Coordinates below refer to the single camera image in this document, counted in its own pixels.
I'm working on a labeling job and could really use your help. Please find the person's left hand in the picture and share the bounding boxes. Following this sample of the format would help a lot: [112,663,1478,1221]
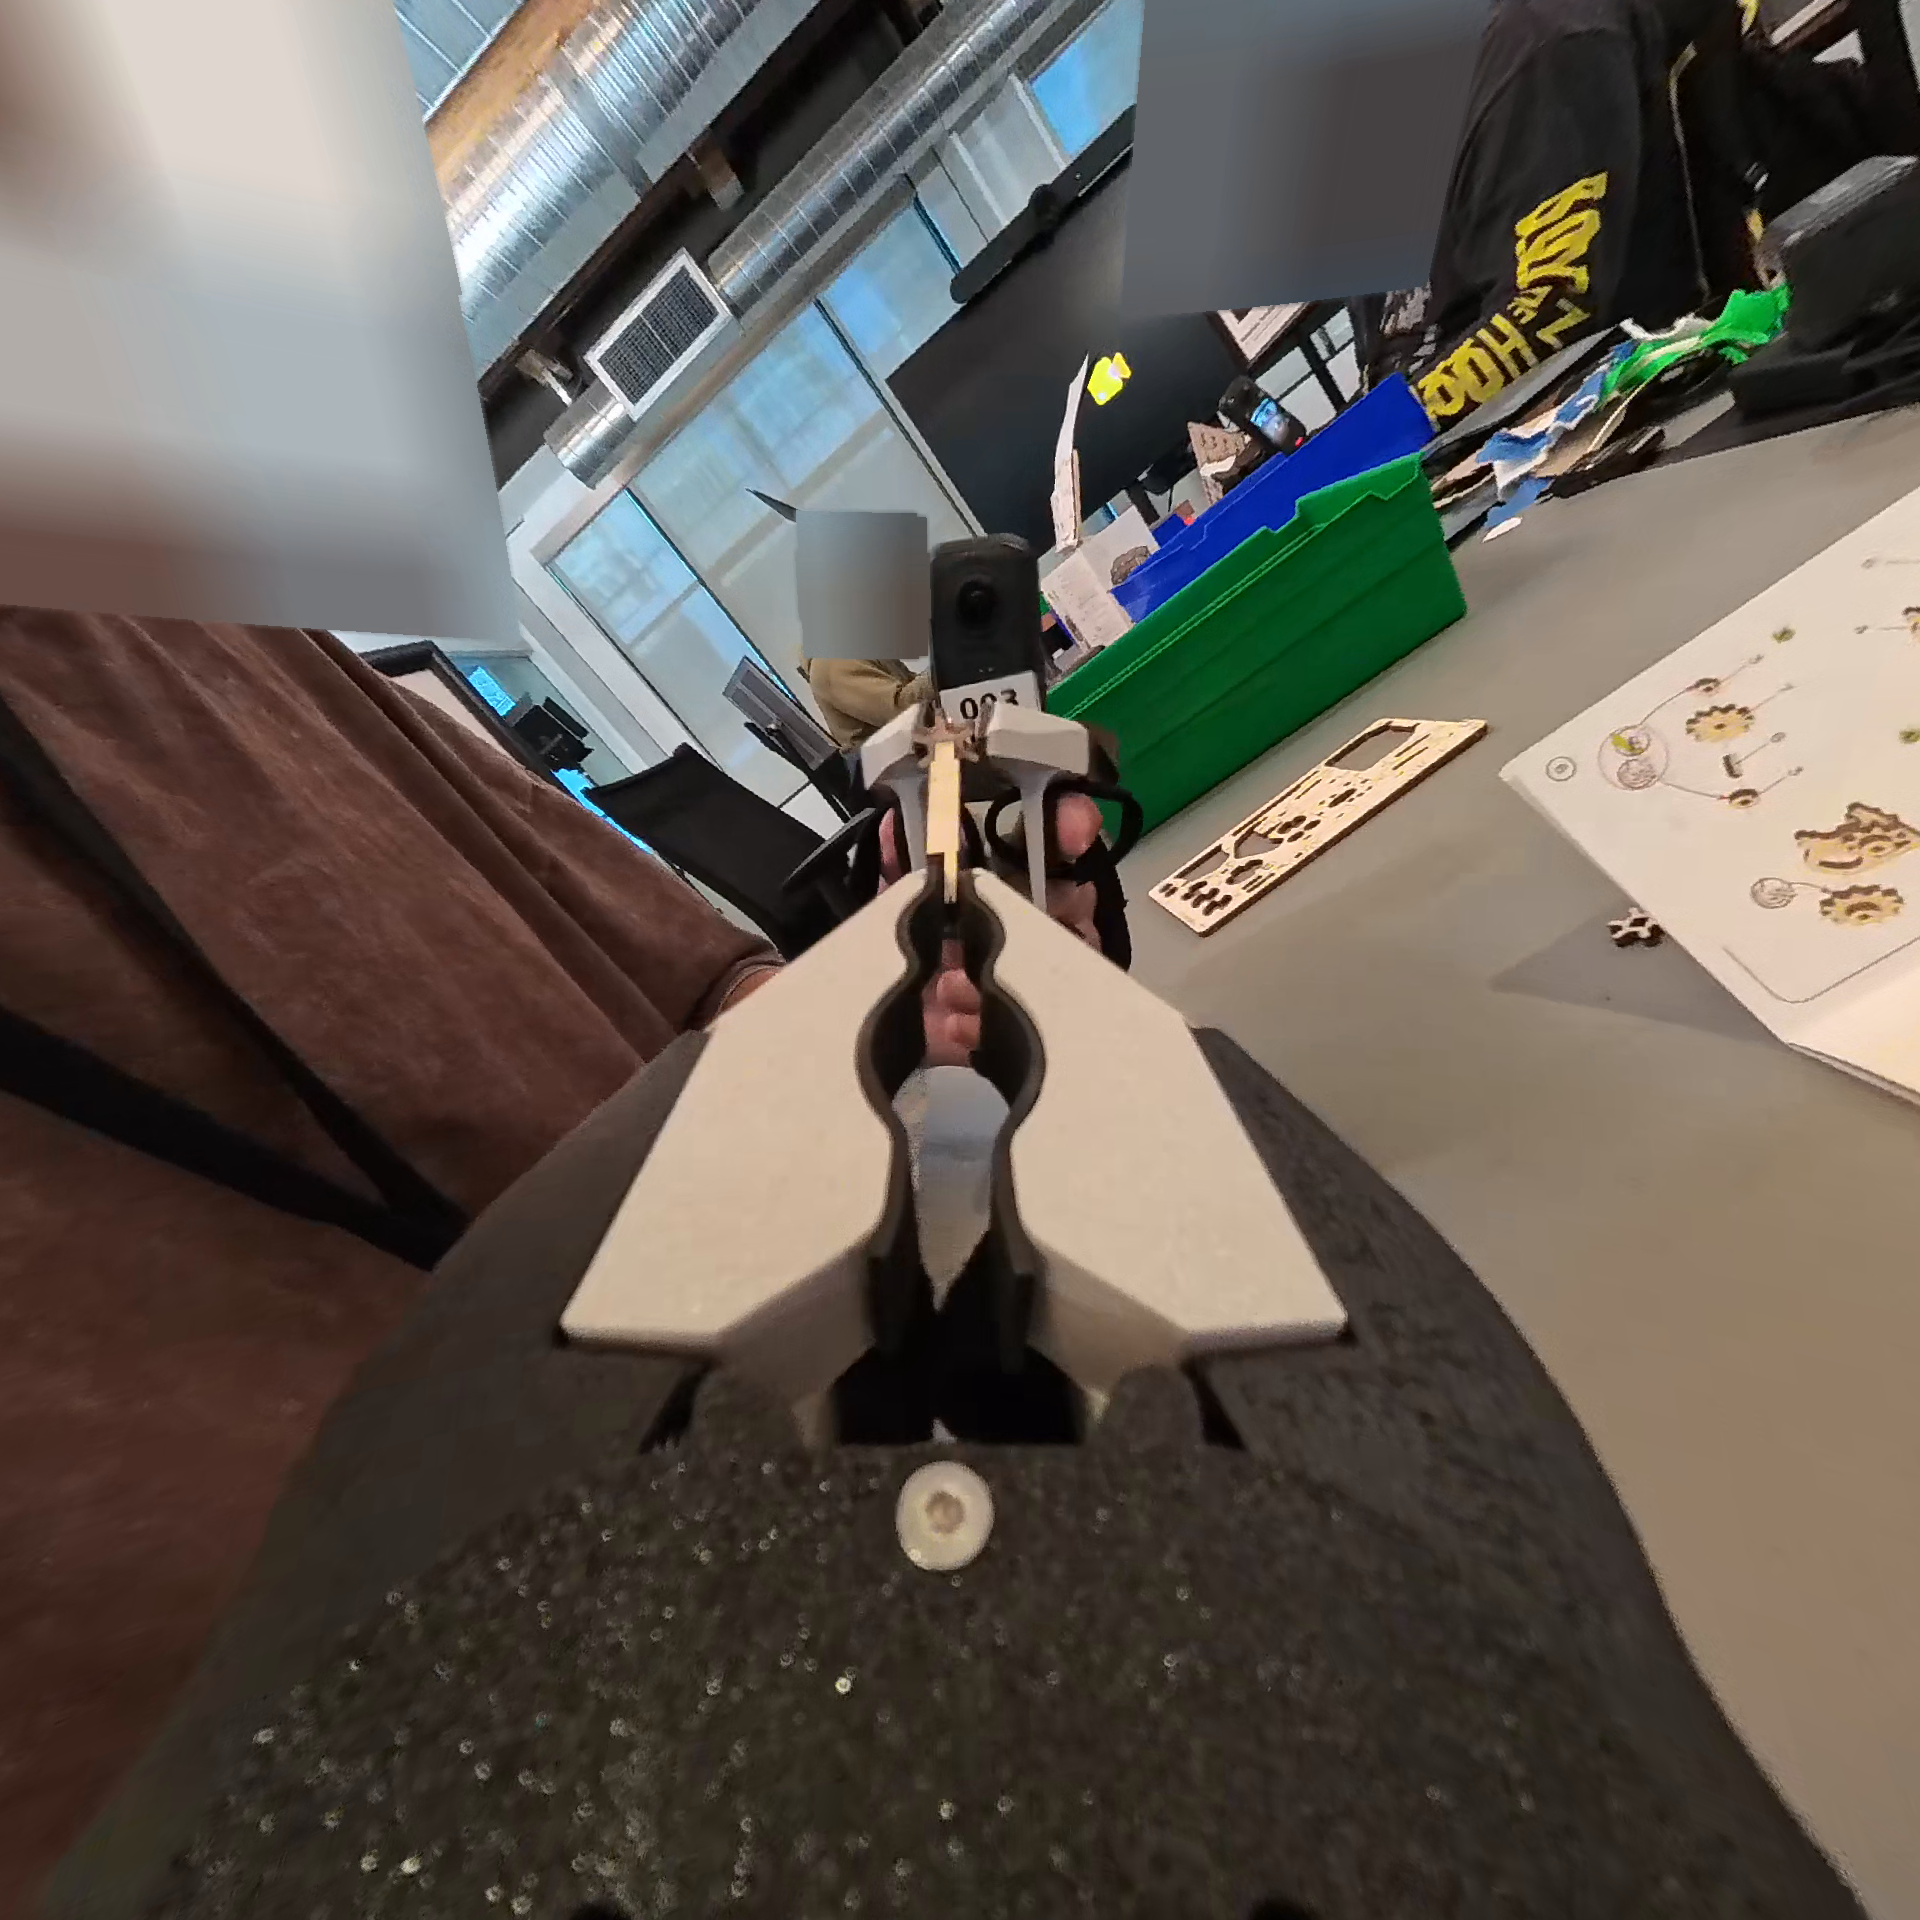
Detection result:
[876,786,1115,1073]

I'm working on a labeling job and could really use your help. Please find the black lanyard strap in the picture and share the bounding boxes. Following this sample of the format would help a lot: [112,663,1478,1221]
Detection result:
[0,702,472,1273]

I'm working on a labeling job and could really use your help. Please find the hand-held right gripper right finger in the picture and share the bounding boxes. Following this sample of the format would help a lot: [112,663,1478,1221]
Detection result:
[959,869,1352,1446]

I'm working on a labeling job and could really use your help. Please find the plywood model parts sheet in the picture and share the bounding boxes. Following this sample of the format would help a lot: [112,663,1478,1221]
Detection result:
[1146,716,1492,941]

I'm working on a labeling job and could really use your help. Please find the small white printed box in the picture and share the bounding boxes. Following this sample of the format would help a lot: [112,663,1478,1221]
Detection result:
[1041,542,1159,633]

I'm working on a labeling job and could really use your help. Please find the green plastic scraps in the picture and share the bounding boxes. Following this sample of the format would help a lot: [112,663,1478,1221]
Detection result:
[1595,282,1796,401]

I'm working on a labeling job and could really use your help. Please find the silver ventilation duct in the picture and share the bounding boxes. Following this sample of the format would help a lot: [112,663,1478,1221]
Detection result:
[424,0,1121,488]

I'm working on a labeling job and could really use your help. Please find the white air vent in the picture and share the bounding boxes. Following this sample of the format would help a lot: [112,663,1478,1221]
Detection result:
[584,248,739,418]

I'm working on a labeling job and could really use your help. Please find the black framed marker sign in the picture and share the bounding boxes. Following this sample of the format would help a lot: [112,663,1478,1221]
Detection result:
[356,641,605,789]

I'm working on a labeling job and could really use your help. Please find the white instruction booklet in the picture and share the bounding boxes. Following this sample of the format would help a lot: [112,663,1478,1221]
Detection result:
[1499,485,1920,1108]

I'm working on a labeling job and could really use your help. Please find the wooden axle with gear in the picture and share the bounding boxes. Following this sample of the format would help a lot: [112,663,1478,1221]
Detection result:
[918,716,974,916]

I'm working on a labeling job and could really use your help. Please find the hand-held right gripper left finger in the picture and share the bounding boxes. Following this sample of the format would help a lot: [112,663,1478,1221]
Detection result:
[556,869,951,1446]

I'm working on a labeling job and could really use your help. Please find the black partition board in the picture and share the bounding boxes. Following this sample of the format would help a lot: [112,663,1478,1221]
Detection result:
[885,143,1254,549]

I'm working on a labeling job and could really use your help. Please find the tall white paper sheet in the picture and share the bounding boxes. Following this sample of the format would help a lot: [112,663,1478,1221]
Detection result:
[1046,351,1105,553]

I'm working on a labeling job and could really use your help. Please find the blue tape scraps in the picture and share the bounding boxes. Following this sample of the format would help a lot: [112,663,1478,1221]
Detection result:
[1475,366,1615,488]

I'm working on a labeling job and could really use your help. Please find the blue plastic bin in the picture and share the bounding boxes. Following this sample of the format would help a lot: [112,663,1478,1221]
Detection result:
[1115,368,1442,621]

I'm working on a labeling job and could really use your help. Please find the black equipment case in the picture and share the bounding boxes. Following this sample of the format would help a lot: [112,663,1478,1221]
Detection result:
[1728,153,1920,425]

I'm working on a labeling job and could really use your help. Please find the black office chair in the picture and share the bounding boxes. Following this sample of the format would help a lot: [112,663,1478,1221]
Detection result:
[584,743,885,961]

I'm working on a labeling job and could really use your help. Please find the black action camera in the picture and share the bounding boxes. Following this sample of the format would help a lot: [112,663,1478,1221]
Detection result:
[1215,375,1311,455]

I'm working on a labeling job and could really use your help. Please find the green plastic bin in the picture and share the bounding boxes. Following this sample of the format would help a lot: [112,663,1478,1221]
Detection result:
[1041,455,1469,846]

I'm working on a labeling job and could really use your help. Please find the black monitor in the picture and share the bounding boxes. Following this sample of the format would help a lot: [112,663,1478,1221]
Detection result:
[724,658,845,786]

